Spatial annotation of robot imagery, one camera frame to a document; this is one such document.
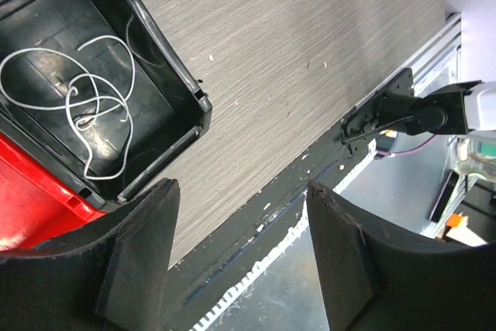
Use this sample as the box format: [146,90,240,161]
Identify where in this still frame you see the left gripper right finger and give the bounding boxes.
[306,181,495,330]

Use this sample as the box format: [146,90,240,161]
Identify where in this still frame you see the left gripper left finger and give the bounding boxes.
[1,178,181,330]

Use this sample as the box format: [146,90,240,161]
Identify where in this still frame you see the white cable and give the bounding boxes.
[0,34,136,181]

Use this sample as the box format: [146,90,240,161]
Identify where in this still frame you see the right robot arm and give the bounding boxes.
[342,81,495,145]

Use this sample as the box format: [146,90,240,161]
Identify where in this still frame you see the red plastic bin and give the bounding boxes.
[0,136,105,251]

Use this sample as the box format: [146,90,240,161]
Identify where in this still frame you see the black plastic bin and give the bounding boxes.
[1,0,212,211]

